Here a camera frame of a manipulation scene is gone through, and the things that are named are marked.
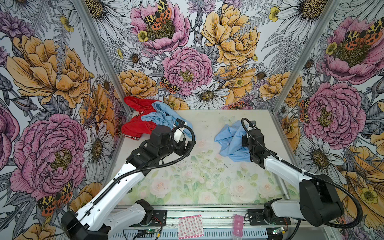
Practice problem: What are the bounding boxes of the light blue woven shirt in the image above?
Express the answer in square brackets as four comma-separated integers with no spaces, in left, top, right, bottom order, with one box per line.
[215,121,251,162]

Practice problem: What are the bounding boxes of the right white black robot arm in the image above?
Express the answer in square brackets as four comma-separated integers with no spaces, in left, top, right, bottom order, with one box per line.
[242,128,345,227]

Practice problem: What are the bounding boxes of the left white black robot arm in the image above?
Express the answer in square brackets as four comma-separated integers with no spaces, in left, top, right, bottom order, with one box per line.
[62,125,196,240]

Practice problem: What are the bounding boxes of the red cloth garment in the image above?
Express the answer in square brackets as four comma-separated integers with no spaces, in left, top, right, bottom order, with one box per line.
[122,96,157,141]

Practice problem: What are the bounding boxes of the light blue knit shorts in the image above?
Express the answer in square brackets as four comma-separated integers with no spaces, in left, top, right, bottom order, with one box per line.
[141,101,193,129]

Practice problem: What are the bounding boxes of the pink patterned white card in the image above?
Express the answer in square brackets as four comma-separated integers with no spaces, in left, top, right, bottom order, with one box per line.
[178,215,205,240]

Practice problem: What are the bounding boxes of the left green circuit board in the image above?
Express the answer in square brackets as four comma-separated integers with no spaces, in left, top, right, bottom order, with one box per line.
[136,229,162,238]

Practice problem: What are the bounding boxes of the green circuit board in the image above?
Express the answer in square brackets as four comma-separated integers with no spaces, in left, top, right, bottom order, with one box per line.
[136,229,162,238]
[271,227,286,235]

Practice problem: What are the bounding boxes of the right green circuit board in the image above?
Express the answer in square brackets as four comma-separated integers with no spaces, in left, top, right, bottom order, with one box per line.
[271,227,286,235]

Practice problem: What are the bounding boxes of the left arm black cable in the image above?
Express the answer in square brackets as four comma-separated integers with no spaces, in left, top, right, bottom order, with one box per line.
[44,124,196,238]

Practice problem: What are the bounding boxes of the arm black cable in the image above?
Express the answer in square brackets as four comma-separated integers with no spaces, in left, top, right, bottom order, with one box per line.
[240,117,363,240]
[44,124,196,238]

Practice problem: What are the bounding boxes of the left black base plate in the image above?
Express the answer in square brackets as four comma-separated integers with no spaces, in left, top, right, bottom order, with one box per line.
[132,210,168,227]

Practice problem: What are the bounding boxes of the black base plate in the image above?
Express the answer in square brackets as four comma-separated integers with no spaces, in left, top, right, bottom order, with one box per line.
[246,209,292,226]
[132,210,168,227]

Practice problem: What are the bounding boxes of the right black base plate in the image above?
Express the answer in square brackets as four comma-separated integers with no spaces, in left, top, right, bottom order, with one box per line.
[246,209,292,226]

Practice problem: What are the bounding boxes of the aluminium front rail frame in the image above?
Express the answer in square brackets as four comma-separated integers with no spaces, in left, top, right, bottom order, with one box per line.
[76,205,343,240]

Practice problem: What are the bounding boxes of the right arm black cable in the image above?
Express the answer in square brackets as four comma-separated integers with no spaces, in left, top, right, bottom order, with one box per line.
[240,117,363,240]

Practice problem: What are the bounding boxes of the right aluminium corner post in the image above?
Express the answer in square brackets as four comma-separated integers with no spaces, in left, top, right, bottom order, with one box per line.
[272,0,341,114]

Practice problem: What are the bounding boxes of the aluminium corner post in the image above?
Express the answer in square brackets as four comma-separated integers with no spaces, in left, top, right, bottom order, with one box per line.
[272,0,341,114]
[74,1,133,119]

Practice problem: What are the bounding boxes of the left aluminium corner post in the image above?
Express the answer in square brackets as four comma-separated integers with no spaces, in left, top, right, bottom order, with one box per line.
[74,1,133,119]

